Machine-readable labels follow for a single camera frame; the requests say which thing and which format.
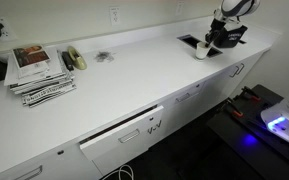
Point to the white double wall outlet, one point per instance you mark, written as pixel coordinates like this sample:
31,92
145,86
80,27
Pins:
115,15

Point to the magazine with dark cover photo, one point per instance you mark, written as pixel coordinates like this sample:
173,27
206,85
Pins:
30,58

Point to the white drawer with lock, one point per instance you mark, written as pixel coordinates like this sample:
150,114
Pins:
50,166

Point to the white paper mug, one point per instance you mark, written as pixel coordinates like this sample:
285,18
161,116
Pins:
202,52

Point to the black rectangular counter grommet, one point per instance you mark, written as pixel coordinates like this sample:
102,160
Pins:
192,40

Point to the black fabric container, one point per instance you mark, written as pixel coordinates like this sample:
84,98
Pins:
234,37

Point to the white closed drawer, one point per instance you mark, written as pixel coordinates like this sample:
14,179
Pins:
189,96

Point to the small white wall outlet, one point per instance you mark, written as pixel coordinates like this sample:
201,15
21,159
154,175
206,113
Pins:
179,8

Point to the stack of magazines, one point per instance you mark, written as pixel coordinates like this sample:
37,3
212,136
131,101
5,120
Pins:
44,81

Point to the white robot base blue light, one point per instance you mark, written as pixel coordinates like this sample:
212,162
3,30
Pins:
284,121

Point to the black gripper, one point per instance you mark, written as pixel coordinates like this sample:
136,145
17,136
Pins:
218,26

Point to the black robot cart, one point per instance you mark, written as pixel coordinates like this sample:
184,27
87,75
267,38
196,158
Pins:
237,146

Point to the white cabinet door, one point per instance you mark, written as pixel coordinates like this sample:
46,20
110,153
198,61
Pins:
232,78

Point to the white wall outlet with plug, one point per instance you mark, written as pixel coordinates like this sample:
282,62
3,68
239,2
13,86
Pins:
7,31

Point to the black stapler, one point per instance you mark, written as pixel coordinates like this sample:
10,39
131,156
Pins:
67,60

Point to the white open drawer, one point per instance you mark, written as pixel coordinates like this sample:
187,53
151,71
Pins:
124,143

